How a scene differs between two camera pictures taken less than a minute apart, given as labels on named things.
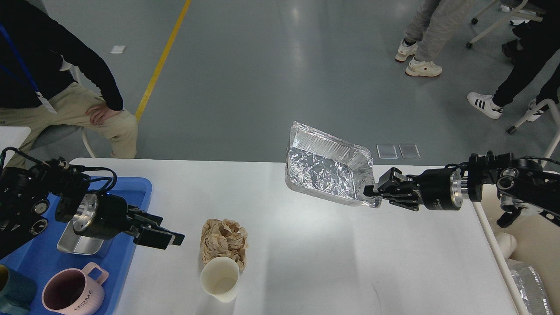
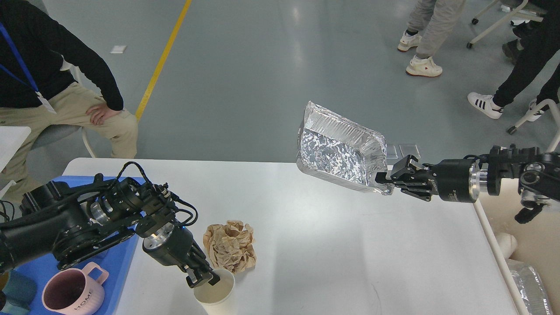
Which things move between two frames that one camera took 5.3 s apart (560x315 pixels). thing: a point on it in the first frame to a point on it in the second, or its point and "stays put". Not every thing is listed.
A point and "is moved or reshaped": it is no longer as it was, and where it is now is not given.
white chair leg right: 556,112 stays put
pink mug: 73,292 stays put
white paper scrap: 117,49 stays put
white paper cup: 219,277 is moved or reshaped
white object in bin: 507,243 stays put
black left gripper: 103,216 to 174,246
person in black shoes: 510,50 stays put
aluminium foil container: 329,169 to 331,148
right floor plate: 409,151 stays put
